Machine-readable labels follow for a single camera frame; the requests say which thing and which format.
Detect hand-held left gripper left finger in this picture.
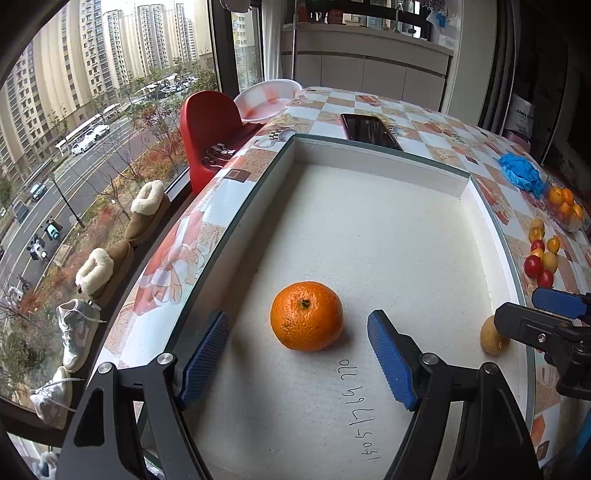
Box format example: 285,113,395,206
55,310,230,480

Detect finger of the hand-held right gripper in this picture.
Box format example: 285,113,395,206
494,302,580,361
531,286,591,320

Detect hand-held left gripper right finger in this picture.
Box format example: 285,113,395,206
367,309,546,480

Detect tan round fruit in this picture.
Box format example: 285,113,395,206
480,316,511,356

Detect orange mandarin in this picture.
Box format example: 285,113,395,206
270,281,345,352

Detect white foam tray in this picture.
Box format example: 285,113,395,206
99,134,539,480

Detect glass bowl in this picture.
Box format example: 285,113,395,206
545,184,586,233

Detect grey white sneaker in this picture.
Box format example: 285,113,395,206
56,298,108,374
28,367,86,430

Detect brown fleece boot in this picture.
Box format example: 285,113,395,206
124,180,171,243
75,240,136,309

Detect white printed bag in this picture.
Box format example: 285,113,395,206
503,92,536,136

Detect black white cloth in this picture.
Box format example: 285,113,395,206
199,143,238,168

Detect black smartphone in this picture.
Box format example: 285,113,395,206
340,113,404,152

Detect red plastic chair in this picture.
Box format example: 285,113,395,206
179,90,269,195

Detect white plastic basin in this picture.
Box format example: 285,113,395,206
233,78,303,124

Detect white counter cabinet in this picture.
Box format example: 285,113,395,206
281,21,455,100

